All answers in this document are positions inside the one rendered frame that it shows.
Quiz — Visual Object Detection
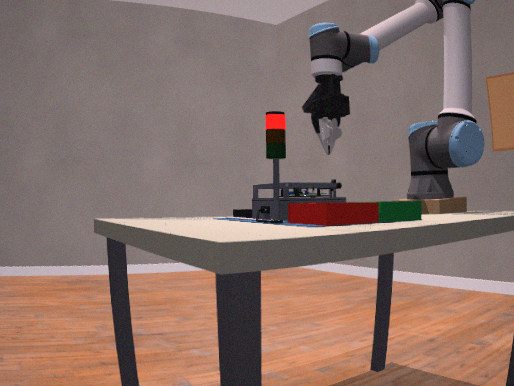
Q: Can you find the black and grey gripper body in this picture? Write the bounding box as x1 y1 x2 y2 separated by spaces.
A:
313 74 350 120

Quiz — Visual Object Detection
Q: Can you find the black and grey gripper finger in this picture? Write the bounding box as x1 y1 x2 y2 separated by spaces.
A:
311 108 333 155
328 116 342 155

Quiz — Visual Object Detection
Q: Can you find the green bin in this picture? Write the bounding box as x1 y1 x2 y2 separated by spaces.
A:
379 201 422 222

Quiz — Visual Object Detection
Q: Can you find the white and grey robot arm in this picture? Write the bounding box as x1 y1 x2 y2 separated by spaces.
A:
309 0 484 200

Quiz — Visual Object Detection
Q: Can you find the red bin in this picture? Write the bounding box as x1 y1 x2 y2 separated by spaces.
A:
288 202 379 226

